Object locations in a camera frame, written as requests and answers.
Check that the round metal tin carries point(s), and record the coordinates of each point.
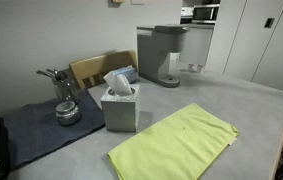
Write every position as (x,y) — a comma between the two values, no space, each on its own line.
(67,113)

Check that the blue and white pack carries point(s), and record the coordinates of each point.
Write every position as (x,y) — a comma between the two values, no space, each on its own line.
(130,73)

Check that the grey speckled tissue box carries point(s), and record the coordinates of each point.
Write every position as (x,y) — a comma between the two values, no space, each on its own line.
(119,113)

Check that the grey pod coffee maker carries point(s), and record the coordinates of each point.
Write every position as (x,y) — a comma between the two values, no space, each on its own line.
(154,50)

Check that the black wall panel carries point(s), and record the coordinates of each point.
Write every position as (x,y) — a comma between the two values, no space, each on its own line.
(269,22)

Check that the beige wall thermostat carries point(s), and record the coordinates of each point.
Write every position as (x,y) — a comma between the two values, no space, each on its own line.
(118,1)

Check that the white cabinet doors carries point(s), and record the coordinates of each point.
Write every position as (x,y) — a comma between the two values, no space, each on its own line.
(247,40)

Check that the dark blue placemat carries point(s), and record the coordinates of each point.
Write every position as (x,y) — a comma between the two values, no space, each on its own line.
(37,133)

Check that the white facial tissue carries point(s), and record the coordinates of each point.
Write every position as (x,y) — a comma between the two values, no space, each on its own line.
(119,83)

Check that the brown wooden chair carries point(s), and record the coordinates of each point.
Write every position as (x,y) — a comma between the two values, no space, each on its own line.
(91,66)

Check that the metal utensil holder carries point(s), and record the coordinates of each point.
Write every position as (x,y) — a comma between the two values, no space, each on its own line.
(64,88)

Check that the silver microwave oven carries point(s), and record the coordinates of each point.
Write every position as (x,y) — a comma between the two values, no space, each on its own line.
(205,13)

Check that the yellow-green microfiber cloth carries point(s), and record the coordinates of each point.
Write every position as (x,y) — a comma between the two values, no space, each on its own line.
(174,143)

